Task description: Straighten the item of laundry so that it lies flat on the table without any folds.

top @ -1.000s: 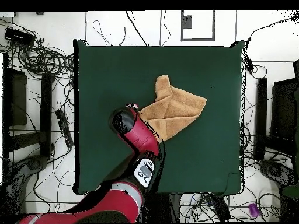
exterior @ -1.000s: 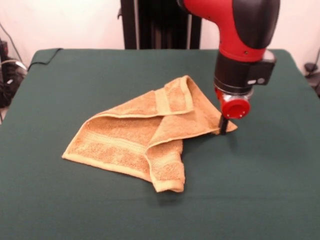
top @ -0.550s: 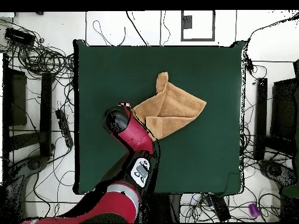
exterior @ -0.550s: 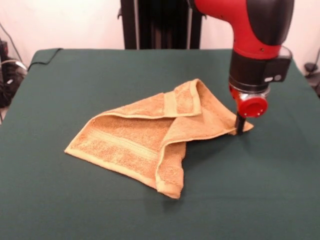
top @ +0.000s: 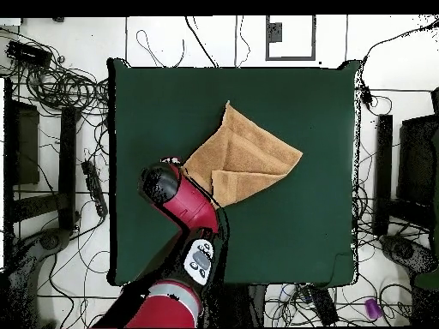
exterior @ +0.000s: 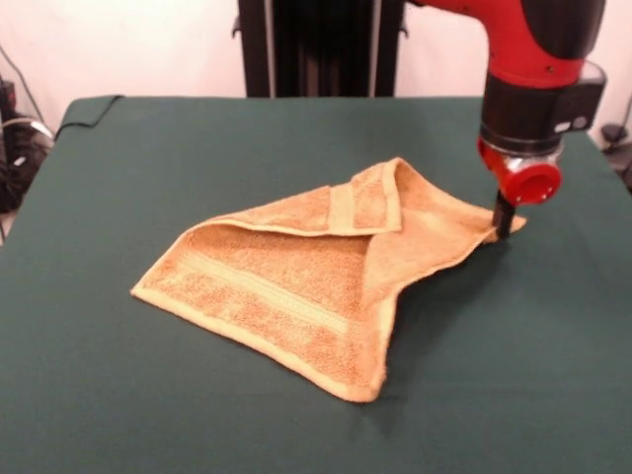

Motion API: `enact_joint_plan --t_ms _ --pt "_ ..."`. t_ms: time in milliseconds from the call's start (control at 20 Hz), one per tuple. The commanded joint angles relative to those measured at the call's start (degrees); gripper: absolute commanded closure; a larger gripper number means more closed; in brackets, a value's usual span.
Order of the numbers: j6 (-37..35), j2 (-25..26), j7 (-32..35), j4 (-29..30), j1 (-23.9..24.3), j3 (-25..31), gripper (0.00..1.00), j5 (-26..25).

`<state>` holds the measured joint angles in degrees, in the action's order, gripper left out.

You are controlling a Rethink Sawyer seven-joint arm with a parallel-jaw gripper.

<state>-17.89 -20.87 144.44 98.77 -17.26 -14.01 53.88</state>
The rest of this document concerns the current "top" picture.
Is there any thin black looped cable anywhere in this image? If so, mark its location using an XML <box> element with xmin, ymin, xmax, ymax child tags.
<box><xmin>135</xmin><ymin>29</ymin><xmax>186</xmax><ymax>69</ymax></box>

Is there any black rectangular device box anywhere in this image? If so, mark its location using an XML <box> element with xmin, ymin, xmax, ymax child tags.
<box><xmin>6</xmin><ymin>39</ymin><xmax>53</xmax><ymax>69</ymax></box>

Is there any black power strip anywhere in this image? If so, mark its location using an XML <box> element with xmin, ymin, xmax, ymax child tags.
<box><xmin>81</xmin><ymin>159</ymin><xmax>109</xmax><ymax>218</ymax></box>
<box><xmin>301</xmin><ymin>284</ymin><xmax>340</xmax><ymax>326</ymax></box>

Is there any small dark grey plate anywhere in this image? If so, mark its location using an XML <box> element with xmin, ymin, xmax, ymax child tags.
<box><xmin>267</xmin><ymin>21</ymin><xmax>283</xmax><ymax>43</ymax></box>

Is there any dark grey stand foot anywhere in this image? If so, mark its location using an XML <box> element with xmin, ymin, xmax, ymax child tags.
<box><xmin>38</xmin><ymin>227</ymin><xmax>72</xmax><ymax>252</ymax></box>
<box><xmin>378</xmin><ymin>234</ymin><xmax>438</xmax><ymax>276</ymax></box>

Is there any orange terry towel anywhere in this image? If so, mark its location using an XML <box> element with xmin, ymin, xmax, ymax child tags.
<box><xmin>181</xmin><ymin>99</ymin><xmax>304</xmax><ymax>209</ymax></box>

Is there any black cable tangle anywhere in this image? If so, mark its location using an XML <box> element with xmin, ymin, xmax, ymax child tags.
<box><xmin>0</xmin><ymin>27</ymin><xmax>111</xmax><ymax>118</ymax></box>

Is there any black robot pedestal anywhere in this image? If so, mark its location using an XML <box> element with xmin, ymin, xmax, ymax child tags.
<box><xmin>205</xmin><ymin>283</ymin><xmax>268</xmax><ymax>328</ymax></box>

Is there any purple plastic object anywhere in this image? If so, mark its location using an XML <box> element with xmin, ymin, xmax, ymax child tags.
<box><xmin>364</xmin><ymin>297</ymin><xmax>382</xmax><ymax>320</ymax></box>

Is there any thick black cable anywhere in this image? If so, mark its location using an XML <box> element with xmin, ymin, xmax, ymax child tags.
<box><xmin>184</xmin><ymin>15</ymin><xmax>221</xmax><ymax>69</ymax></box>

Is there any dark flat panel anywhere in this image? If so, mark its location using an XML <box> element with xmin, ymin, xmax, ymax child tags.
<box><xmin>396</xmin><ymin>114</ymin><xmax>439</xmax><ymax>207</ymax></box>
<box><xmin>3</xmin><ymin>98</ymin><xmax>41</xmax><ymax>186</ymax></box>

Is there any grey square floor frame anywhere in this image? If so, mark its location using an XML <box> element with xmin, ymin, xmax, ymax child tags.
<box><xmin>265</xmin><ymin>15</ymin><xmax>317</xmax><ymax>62</ymax></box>

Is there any black upright stand post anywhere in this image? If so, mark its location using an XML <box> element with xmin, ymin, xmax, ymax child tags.
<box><xmin>372</xmin><ymin>114</ymin><xmax>394</xmax><ymax>236</ymax></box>
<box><xmin>57</xmin><ymin>106</ymin><xmax>78</xmax><ymax>231</ymax></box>

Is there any long black cable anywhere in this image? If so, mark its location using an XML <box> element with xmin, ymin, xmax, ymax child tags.
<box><xmin>361</xmin><ymin>18</ymin><xmax>439</xmax><ymax>67</ymax></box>

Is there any dark green table cloth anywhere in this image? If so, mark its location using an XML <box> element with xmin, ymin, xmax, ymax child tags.
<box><xmin>106</xmin><ymin>57</ymin><xmax>361</xmax><ymax>289</ymax></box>

